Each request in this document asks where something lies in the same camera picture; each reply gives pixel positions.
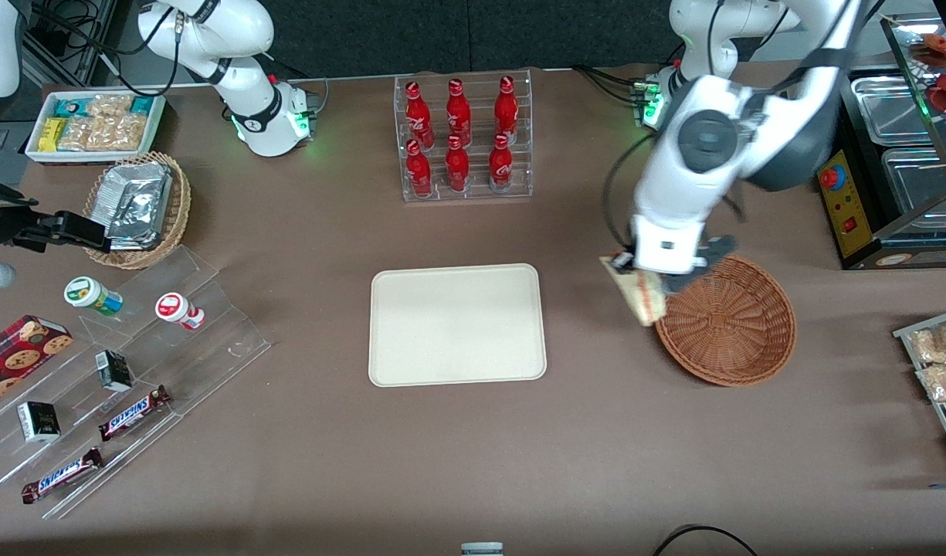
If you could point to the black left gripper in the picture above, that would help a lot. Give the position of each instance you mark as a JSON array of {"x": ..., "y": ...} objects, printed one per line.
[{"x": 720, "y": 248}]

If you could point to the triangle sandwich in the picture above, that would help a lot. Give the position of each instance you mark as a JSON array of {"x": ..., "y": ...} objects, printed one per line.
[{"x": 644, "y": 297}]

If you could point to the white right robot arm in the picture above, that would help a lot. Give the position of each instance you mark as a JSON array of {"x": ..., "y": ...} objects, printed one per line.
[{"x": 245, "y": 85}]

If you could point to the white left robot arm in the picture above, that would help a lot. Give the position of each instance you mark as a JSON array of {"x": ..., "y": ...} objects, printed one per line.
[{"x": 696, "y": 185}]

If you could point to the light tan wicker basket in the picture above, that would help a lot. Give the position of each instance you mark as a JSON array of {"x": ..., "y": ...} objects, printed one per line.
[{"x": 175, "y": 216}]

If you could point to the brown wicker basket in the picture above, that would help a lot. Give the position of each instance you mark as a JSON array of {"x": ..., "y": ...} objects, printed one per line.
[{"x": 735, "y": 332}]

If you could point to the beige plastic tray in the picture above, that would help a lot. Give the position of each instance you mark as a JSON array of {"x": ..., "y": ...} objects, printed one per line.
[{"x": 457, "y": 324}]

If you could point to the silver foil pack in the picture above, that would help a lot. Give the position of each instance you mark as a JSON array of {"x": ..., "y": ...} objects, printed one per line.
[
  {"x": 137, "y": 193},
  {"x": 137, "y": 238}
]

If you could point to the green lid white cup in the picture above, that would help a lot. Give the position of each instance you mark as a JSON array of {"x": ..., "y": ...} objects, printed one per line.
[{"x": 86, "y": 293}]

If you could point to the white rectangular snack bin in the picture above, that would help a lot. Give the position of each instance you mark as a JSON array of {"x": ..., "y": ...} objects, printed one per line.
[{"x": 34, "y": 150}]

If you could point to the clear bag of crackers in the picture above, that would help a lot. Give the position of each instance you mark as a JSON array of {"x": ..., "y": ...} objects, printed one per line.
[
  {"x": 117, "y": 133},
  {"x": 75, "y": 133},
  {"x": 110, "y": 105}
]

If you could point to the yellow snack pack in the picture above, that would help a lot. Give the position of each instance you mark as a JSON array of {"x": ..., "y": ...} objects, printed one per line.
[{"x": 52, "y": 135}]

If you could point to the red lid white cup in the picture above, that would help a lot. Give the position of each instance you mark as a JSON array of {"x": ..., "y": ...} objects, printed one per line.
[{"x": 175, "y": 309}]

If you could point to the teal snack pack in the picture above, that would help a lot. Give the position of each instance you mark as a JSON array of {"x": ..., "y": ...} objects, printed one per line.
[
  {"x": 142, "y": 105},
  {"x": 69, "y": 106}
]

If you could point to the red plaid cookie box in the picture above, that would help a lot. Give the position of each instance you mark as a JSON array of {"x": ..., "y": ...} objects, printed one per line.
[{"x": 17, "y": 359}]

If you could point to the small black white carton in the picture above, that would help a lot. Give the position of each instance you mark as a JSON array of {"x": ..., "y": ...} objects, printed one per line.
[
  {"x": 38, "y": 422},
  {"x": 114, "y": 372}
]

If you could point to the clear acrylic stepped stand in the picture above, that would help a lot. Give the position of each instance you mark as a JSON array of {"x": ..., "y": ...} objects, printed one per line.
[{"x": 210, "y": 347}]

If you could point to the red cola bottle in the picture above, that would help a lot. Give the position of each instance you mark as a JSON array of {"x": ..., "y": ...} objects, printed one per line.
[
  {"x": 457, "y": 168},
  {"x": 418, "y": 174},
  {"x": 418, "y": 116},
  {"x": 506, "y": 108},
  {"x": 458, "y": 112},
  {"x": 501, "y": 166}
]

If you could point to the brown Snickers bar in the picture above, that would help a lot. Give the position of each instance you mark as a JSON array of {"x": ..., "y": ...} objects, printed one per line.
[
  {"x": 133, "y": 413},
  {"x": 62, "y": 476}
]

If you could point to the clear acrylic bottle rack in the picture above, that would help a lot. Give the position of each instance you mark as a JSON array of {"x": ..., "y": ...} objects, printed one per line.
[{"x": 476, "y": 194}]

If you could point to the red round knob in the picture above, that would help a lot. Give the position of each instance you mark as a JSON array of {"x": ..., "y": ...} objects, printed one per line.
[{"x": 831, "y": 178}]

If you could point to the black food display case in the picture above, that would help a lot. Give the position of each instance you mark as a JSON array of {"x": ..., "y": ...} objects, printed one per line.
[{"x": 866, "y": 232}]

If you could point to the steel food pan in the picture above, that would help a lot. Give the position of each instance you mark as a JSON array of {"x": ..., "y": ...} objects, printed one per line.
[
  {"x": 920, "y": 185},
  {"x": 893, "y": 108}
]

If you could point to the clear bag of fried snacks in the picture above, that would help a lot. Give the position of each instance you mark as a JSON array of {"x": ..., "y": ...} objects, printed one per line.
[
  {"x": 936, "y": 344},
  {"x": 944, "y": 381}
]

